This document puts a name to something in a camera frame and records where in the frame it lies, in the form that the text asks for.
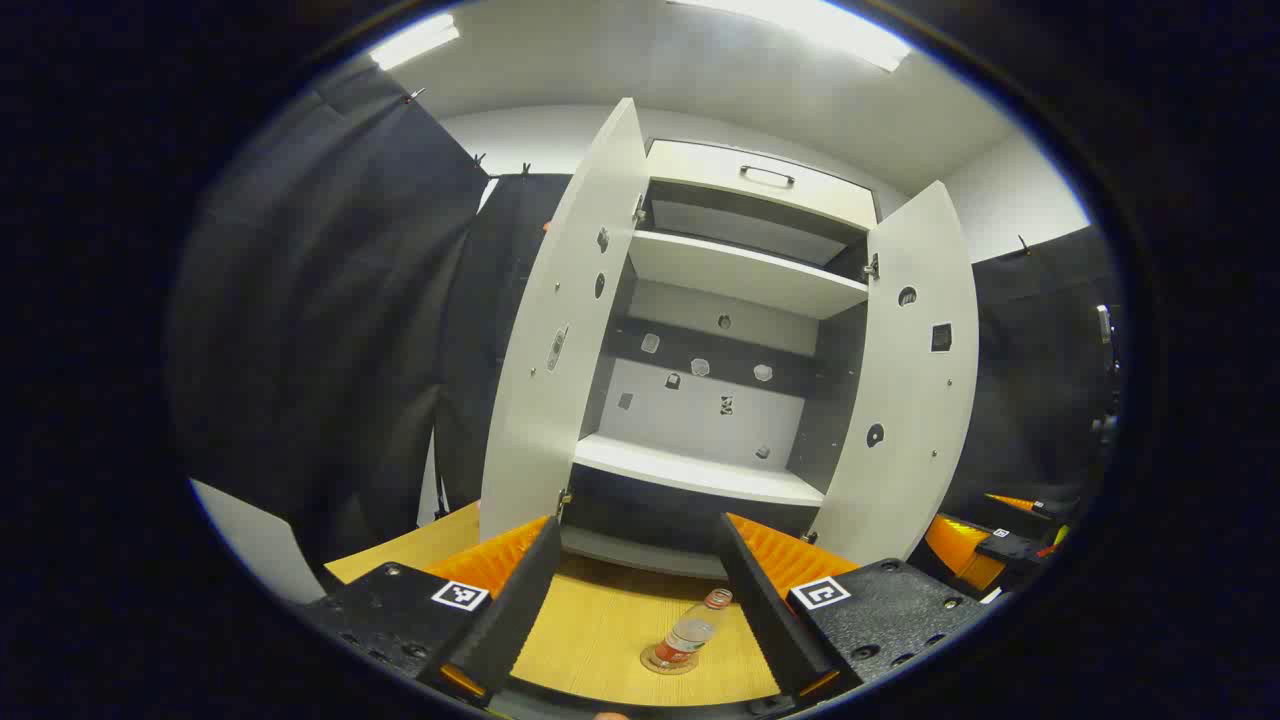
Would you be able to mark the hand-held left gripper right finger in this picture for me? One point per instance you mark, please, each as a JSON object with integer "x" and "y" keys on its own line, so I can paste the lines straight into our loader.
{"x": 760, "y": 600}

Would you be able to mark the clear plastic bottle red label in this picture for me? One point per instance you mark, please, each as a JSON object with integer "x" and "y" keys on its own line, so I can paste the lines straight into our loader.
{"x": 690, "y": 635}

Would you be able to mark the white cabinet drawer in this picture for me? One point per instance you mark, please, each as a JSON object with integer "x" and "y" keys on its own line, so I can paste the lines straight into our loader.
{"x": 700, "y": 168}

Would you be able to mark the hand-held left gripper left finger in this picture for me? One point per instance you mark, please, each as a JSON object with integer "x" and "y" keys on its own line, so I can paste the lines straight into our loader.
{"x": 520, "y": 600}

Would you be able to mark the white cabinet with dark interior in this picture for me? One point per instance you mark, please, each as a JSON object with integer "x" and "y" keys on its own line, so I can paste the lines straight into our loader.
{"x": 700, "y": 470}

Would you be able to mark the ceiling light panel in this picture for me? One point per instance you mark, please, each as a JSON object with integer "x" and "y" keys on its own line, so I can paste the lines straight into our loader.
{"x": 415, "y": 40}

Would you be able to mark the round brown coaster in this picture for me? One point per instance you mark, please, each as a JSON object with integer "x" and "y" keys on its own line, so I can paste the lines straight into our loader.
{"x": 652, "y": 664}

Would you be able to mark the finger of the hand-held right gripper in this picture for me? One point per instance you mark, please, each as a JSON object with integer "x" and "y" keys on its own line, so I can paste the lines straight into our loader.
{"x": 1015, "y": 503}
{"x": 960, "y": 550}

